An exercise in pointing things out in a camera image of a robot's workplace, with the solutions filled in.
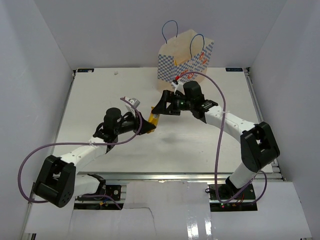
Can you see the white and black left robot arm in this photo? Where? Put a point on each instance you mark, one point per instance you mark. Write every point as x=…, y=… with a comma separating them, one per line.
x=58, y=180

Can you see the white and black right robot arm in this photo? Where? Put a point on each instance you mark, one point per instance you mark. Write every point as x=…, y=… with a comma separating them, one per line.
x=258, y=146

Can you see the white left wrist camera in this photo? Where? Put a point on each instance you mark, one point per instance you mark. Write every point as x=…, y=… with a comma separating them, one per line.
x=131, y=101

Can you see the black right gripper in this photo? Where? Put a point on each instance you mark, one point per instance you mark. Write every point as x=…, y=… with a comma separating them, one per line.
x=161, y=108

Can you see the checkered paper bag blue handles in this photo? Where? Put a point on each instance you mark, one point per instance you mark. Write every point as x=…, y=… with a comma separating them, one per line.
x=187, y=53

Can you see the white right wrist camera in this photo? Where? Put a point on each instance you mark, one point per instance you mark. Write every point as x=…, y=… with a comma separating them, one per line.
x=177, y=86

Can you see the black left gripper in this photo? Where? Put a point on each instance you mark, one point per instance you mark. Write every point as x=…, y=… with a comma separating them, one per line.
x=146, y=126

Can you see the yellow snack bar top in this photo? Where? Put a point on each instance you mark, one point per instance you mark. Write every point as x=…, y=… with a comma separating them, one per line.
x=153, y=119

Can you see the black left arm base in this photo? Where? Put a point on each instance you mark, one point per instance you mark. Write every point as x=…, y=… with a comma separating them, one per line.
x=113, y=191

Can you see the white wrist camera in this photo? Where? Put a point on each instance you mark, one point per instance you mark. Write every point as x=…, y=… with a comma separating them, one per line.
x=177, y=86
x=131, y=101

